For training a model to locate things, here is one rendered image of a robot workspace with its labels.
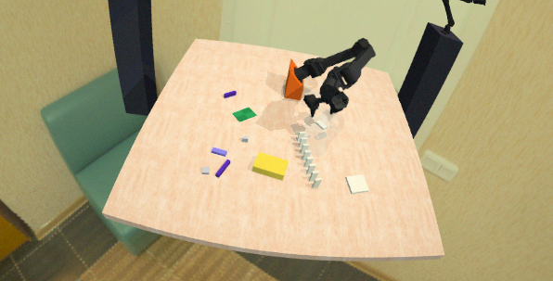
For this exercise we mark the green rectangular block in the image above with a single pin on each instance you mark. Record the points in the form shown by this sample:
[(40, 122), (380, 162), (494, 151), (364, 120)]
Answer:
[(244, 114)]

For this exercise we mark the yellow rectangular block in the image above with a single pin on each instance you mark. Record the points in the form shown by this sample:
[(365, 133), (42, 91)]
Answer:
[(270, 166)]

